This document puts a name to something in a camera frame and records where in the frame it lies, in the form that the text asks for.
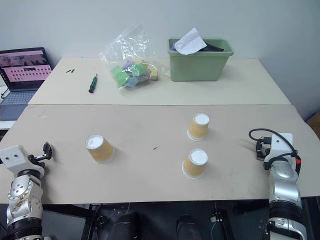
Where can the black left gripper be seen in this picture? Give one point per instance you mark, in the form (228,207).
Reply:
(37,165)

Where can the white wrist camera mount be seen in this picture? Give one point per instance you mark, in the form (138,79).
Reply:
(278,145)
(13,156)

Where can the white crumpled paper sheet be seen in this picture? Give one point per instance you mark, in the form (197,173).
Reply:
(190,42)

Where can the green plastic bin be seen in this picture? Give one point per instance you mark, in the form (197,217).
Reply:
(197,65)

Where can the brown ribbed paper cup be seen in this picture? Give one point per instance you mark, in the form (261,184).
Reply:
(99,149)
(198,130)
(195,165)

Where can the open grey laptop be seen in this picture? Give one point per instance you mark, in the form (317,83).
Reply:
(22,67)

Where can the brown cardboard box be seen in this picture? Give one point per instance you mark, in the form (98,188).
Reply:
(313,125)

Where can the dark cloth in bin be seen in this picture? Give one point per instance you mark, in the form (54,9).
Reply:
(212,48)

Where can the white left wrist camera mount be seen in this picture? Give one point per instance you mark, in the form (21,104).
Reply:
(13,156)

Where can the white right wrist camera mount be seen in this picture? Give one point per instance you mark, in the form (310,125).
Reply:
(278,145)

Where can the clear bag of coloured blocks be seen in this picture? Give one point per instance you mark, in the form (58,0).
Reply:
(132,70)

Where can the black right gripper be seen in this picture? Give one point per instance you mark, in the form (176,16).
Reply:
(266,147)

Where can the dark rounded robot foot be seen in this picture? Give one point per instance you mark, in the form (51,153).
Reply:
(125,226)
(187,227)

